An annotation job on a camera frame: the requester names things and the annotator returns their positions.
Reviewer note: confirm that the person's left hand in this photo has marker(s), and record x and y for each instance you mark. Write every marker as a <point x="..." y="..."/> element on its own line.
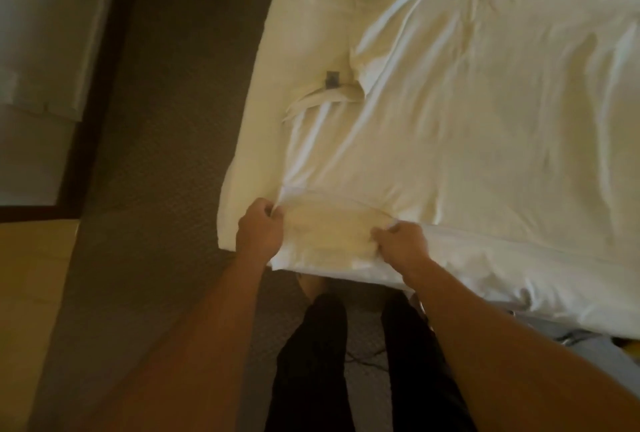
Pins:
<point x="260" y="232"/>

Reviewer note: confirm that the person's right hand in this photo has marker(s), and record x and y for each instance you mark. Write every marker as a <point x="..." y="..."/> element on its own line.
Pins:
<point x="402" y="247"/>

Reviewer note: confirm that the white t-shirt blue player print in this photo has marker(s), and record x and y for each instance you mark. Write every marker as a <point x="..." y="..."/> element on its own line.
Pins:
<point x="450" y="127"/>

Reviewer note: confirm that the person's right forearm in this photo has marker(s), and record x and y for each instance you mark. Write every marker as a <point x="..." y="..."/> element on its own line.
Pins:
<point x="520" y="367"/>

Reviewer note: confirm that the person's left forearm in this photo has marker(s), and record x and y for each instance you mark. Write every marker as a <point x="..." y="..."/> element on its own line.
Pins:
<point x="190" y="357"/>

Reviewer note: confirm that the person's right leg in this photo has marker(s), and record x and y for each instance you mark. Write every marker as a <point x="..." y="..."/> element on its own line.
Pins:
<point x="420" y="377"/>

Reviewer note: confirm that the person's leg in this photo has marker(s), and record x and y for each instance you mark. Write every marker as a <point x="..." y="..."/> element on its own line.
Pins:
<point x="310" y="367"/>
<point x="420" y="377"/>

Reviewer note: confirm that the person's left leg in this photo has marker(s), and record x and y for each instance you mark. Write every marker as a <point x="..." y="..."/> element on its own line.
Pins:
<point x="310" y="367"/>

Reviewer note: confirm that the white bed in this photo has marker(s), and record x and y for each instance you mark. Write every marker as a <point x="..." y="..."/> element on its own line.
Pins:
<point x="250" y="147"/>

